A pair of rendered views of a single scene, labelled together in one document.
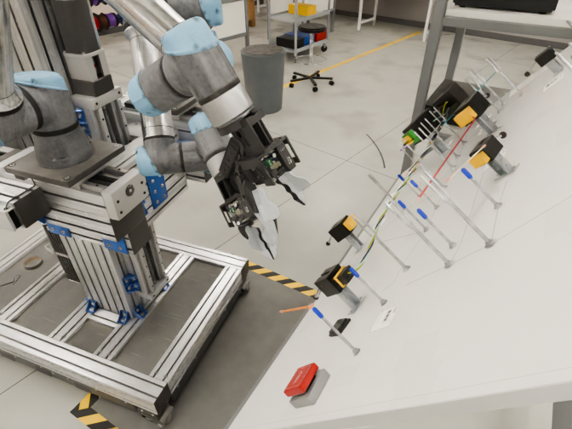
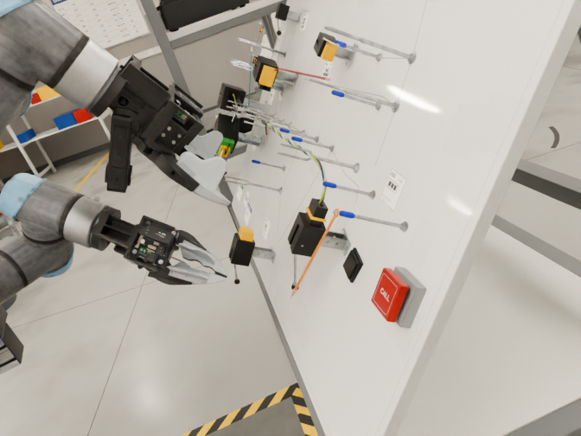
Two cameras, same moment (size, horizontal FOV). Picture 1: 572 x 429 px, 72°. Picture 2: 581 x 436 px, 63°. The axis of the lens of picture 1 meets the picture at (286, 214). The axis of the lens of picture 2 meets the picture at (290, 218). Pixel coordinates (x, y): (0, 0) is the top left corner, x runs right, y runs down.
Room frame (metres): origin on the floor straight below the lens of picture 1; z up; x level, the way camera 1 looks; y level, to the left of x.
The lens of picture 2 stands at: (0.01, 0.33, 1.48)
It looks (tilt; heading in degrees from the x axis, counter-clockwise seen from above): 25 degrees down; 323
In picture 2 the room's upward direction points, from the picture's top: 20 degrees counter-clockwise
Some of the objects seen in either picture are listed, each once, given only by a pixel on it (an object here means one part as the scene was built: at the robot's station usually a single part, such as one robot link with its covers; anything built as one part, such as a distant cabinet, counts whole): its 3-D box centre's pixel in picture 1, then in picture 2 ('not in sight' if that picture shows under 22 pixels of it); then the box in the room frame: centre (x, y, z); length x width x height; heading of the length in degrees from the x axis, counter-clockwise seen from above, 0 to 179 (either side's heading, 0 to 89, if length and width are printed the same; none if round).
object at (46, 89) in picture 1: (42, 99); not in sight; (0.99, 0.63, 1.33); 0.13 x 0.12 x 0.14; 155
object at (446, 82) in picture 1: (473, 105); (240, 116); (1.54, -0.76, 1.09); 0.35 x 0.33 x 0.07; 149
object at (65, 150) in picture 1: (60, 139); not in sight; (0.99, 0.62, 1.21); 0.15 x 0.15 x 0.10
